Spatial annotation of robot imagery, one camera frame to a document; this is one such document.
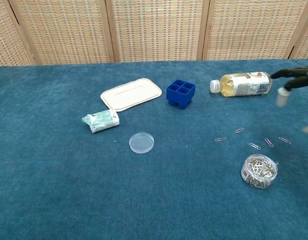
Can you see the silver paper clip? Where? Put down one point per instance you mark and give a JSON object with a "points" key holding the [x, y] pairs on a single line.
{"points": [[254, 146], [285, 140], [220, 139], [239, 130]]}

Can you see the clear container of paperclips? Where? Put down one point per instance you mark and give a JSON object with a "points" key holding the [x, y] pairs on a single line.
{"points": [[259, 175]]}

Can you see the woven folding screen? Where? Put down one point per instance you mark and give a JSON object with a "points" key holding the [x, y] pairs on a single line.
{"points": [[156, 30]]}

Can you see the white rectangular lid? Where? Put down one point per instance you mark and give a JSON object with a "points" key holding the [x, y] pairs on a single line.
{"points": [[131, 93]]}

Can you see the clear round plastic dish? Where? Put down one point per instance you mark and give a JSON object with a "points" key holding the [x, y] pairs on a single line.
{"points": [[141, 143]]}

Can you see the green patterned tissue pack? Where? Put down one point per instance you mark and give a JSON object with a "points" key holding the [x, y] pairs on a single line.
{"points": [[101, 121]]}

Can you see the blue felt table cover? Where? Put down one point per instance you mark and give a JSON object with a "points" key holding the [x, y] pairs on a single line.
{"points": [[69, 187]]}

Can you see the paperclip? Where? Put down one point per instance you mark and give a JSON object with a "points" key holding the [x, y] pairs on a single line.
{"points": [[269, 142]]}

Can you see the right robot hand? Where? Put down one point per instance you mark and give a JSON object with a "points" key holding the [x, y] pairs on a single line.
{"points": [[297, 82]]}

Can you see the blue four-compartment box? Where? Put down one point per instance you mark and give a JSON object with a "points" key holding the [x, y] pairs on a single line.
{"points": [[180, 93]]}

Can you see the tea bottle with white cap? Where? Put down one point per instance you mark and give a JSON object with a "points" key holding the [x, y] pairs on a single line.
{"points": [[244, 85]]}

